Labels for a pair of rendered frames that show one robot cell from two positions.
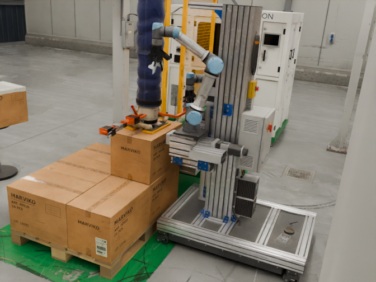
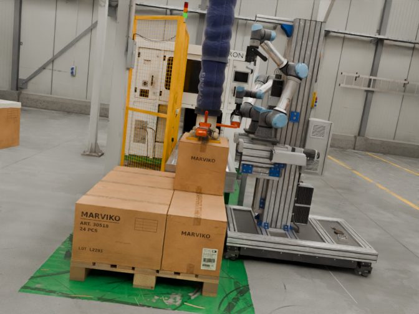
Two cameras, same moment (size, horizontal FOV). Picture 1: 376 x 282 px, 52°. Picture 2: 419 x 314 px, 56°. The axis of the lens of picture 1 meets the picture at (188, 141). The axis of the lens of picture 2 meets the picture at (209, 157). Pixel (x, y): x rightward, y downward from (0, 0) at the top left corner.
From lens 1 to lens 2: 1.80 m
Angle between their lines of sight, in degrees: 25
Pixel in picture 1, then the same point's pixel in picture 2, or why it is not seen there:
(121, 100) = (118, 126)
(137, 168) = (209, 179)
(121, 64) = (121, 86)
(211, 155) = (296, 156)
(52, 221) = (143, 239)
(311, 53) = not seen: hidden behind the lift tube
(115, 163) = (181, 176)
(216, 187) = (277, 196)
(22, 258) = (99, 292)
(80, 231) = (182, 245)
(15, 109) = (9, 129)
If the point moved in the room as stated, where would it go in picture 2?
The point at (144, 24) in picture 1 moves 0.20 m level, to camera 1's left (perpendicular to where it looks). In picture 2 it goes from (219, 30) to (195, 26)
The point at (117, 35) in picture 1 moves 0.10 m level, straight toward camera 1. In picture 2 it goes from (120, 55) to (123, 55)
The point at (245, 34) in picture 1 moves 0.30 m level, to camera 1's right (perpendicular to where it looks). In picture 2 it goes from (315, 46) to (343, 52)
